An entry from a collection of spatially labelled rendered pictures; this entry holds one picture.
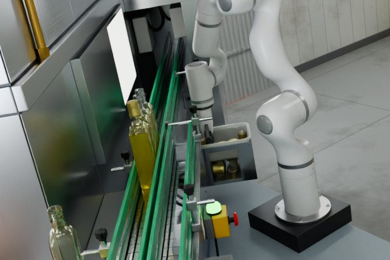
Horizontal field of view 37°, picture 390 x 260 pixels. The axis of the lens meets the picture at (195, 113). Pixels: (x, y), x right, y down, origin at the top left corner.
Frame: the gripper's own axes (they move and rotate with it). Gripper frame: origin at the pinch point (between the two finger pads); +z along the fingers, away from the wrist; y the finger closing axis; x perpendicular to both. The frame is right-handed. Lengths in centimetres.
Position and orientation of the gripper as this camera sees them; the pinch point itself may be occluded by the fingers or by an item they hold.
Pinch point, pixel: (210, 143)
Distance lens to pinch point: 224.0
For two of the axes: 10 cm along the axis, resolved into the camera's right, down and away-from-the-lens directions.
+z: 1.7, 9.2, 3.5
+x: 9.8, -1.6, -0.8
